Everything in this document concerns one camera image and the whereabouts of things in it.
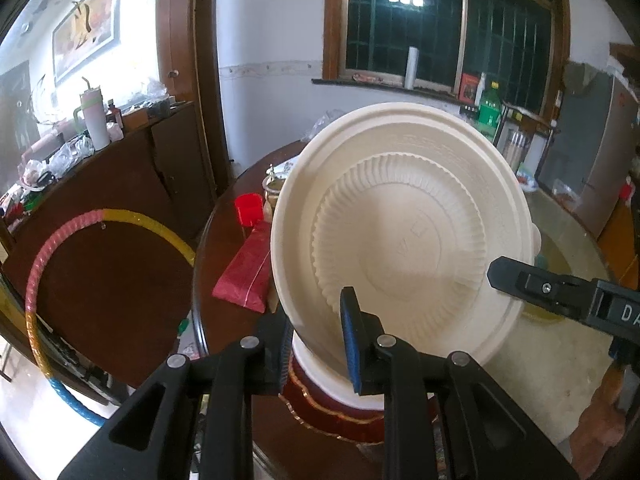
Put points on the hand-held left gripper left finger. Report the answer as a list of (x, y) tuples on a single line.
[(286, 355)]

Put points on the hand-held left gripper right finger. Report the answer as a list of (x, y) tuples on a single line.
[(349, 340)]

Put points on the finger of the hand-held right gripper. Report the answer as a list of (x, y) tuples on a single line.
[(530, 282)]

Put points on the large white foam bowl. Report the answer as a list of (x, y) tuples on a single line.
[(315, 365)]

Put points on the small red scalloped plate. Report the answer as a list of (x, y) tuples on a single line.
[(310, 400)]

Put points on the small white foam bowl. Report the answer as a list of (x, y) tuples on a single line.
[(367, 400)]

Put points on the large red scalloped plate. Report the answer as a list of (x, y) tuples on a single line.
[(350, 430)]

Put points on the large white disposable plate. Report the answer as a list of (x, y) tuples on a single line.
[(400, 210)]

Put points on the dark red package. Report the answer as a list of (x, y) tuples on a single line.
[(245, 270)]

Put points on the blue patterned plate with food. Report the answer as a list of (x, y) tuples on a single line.
[(529, 182)]

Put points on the stainless steel thermos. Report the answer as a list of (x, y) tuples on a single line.
[(515, 150)]

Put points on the grey refrigerator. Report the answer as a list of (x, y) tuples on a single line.
[(590, 150)]

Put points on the red plastic cup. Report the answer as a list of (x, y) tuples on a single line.
[(248, 210)]

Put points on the plastic cup of tea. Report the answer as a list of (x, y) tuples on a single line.
[(274, 195)]

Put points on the green plastic bottle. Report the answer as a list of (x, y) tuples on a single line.
[(490, 110)]

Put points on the white spray bottle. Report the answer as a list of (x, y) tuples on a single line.
[(481, 89)]

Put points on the small red box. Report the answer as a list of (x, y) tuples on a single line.
[(468, 87)]

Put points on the clear plastic bag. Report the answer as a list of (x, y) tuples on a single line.
[(325, 127)]

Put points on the dark wooden sideboard cabinet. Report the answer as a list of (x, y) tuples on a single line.
[(125, 210)]

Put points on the wooden shelf cabinet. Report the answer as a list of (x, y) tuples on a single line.
[(625, 60)]

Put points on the white paper roll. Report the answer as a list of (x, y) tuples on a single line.
[(413, 67)]

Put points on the multicolour hula hoop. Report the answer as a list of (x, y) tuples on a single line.
[(31, 285)]

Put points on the dark barred window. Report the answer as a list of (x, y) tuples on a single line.
[(400, 35)]

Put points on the small brown bottle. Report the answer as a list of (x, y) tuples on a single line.
[(114, 116)]

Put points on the framed painting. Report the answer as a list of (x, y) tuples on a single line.
[(87, 25)]

